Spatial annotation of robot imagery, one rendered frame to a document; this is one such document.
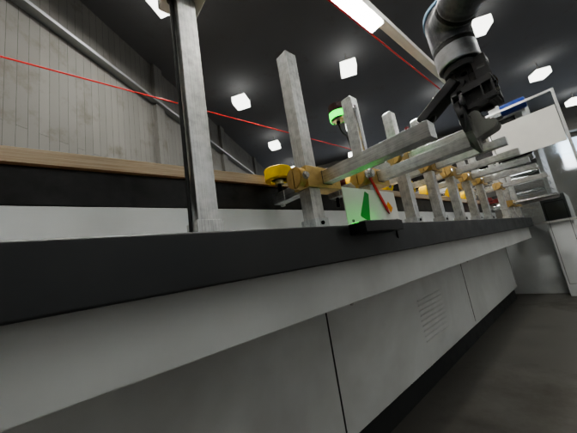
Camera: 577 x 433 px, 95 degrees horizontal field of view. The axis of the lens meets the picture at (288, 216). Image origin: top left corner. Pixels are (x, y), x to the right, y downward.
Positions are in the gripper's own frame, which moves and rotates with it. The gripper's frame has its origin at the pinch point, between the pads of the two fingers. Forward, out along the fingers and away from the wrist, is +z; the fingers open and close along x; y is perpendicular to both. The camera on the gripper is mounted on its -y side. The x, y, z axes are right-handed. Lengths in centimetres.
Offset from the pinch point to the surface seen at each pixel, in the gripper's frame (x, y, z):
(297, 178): -33.7, -25.4, 0.6
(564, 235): 250, -9, 33
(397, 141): -26.6, -5.4, 0.5
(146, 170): -59, -45, -7
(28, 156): -77, -45, -7
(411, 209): 19.1, -26.2, 6.9
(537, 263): 262, -33, 55
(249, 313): -49, -27, 25
